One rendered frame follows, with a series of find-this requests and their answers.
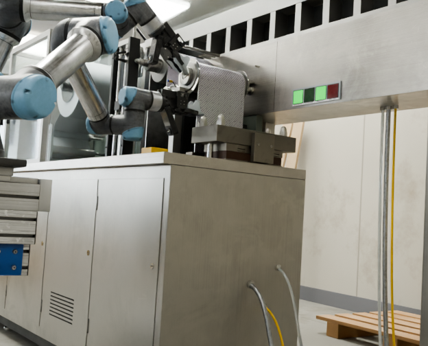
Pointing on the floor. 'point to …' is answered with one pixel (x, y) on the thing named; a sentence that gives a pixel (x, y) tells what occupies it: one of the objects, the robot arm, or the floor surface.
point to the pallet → (370, 328)
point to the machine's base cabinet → (158, 259)
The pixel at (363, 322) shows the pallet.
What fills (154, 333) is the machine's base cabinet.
